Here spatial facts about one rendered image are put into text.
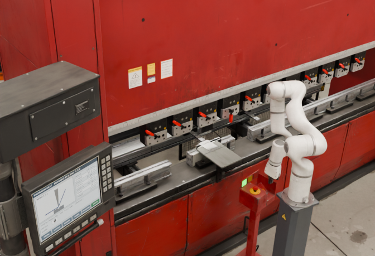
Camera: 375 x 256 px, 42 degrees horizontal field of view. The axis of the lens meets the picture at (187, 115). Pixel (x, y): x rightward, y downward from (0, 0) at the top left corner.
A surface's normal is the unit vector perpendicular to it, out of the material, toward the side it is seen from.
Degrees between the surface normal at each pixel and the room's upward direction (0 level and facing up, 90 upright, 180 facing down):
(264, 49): 90
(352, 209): 0
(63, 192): 90
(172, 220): 90
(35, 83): 0
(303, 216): 90
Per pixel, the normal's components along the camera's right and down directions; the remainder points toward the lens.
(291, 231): -0.30, 0.46
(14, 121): 0.79, 0.32
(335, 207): 0.02, -0.87
